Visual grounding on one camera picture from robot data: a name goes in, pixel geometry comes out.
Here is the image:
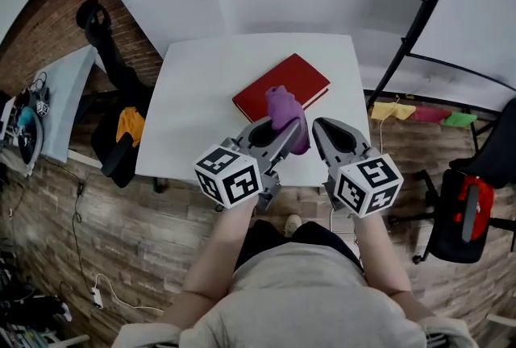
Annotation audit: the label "white power cable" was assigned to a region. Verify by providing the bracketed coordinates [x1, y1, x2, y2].
[94, 272, 165, 314]

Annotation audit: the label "person's beige shirt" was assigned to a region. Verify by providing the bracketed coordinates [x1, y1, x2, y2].
[112, 241, 481, 348]

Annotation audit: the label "spare hand-held device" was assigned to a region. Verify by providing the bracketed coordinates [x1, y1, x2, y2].
[27, 76, 52, 118]

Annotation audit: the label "thin white cord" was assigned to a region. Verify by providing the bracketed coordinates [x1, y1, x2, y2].
[377, 118, 386, 158]

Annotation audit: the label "black mesh office chair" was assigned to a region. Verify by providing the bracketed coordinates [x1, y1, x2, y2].
[389, 96, 516, 265]

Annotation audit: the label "green cloth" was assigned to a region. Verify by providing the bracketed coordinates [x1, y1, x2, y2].
[441, 111, 479, 128]

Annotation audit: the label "red cloth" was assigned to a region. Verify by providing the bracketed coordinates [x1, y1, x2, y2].
[453, 175, 496, 242]

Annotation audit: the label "light blue table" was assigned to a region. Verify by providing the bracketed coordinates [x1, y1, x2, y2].
[34, 44, 100, 164]

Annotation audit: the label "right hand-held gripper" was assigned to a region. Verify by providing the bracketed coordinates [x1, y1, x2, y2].
[312, 117, 404, 218]

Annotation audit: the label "person's right forearm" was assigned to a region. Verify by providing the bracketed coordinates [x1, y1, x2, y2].
[352, 213, 412, 295]

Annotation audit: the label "person's black trousers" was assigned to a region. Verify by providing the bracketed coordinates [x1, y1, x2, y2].
[233, 219, 364, 273]

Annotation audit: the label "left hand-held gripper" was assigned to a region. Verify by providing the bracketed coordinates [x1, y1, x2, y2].
[193, 116, 302, 214]

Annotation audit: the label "purple cloth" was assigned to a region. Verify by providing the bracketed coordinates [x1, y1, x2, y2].
[264, 85, 311, 156]

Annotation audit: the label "red book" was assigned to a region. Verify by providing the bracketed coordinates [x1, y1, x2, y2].
[231, 52, 331, 124]

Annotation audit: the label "magenta cloth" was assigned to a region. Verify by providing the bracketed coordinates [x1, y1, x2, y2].
[410, 106, 452, 124]

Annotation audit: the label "yellow cloth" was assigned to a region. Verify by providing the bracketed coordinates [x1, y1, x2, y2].
[369, 100, 417, 122]

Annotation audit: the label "black floor cable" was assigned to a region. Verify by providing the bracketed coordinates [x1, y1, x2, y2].
[38, 155, 96, 299]

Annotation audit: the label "round dark tray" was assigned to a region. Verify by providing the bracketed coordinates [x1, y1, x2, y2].
[15, 112, 44, 167]

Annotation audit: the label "orange cloth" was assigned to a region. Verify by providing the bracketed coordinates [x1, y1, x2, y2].
[115, 106, 146, 148]

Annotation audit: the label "person's left forearm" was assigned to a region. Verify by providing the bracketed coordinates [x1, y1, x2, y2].
[180, 193, 259, 297]

